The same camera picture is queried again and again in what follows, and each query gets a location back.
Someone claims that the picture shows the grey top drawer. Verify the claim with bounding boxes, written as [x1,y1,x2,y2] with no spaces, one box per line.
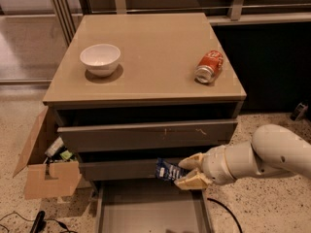
[58,119,237,152]

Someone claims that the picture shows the brown cardboard box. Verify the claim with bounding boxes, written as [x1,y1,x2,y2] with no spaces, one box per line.
[14,108,82,200]

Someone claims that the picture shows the black plug and cable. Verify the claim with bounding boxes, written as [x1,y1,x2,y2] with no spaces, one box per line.
[0,211,78,233]

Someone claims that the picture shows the dark blue rxbar wrapper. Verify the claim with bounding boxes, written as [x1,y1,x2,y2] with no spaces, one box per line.
[155,158,189,182]

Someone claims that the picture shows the grey middle drawer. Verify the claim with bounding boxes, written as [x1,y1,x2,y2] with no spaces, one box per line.
[79,155,156,181]

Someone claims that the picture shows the orange soda can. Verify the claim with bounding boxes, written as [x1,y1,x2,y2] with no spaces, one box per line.
[194,50,224,83]

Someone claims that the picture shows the black cable right floor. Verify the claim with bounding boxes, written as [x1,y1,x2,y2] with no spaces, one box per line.
[207,197,244,233]

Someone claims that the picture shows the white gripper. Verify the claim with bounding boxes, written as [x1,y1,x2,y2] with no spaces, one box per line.
[174,146,235,190]

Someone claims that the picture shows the white ceramic bowl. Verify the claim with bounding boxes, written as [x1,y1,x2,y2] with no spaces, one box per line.
[80,44,121,77]

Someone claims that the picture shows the small black floor device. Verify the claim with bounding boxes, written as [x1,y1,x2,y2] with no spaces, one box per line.
[290,101,308,121]

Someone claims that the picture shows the grey three-drawer cabinet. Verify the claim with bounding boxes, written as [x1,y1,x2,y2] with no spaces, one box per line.
[42,12,248,233]

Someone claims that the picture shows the green packet in box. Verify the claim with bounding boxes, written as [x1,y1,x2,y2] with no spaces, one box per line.
[60,150,73,161]

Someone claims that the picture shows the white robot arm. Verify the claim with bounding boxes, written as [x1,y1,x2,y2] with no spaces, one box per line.
[175,124,311,190]

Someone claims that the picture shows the grey open bottom drawer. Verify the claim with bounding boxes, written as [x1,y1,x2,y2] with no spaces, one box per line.
[95,179,212,233]

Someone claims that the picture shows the white packet in box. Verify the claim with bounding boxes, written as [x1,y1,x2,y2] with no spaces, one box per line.
[45,137,64,157]

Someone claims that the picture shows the metal railing frame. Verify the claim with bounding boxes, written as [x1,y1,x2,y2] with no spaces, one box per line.
[52,0,311,41]

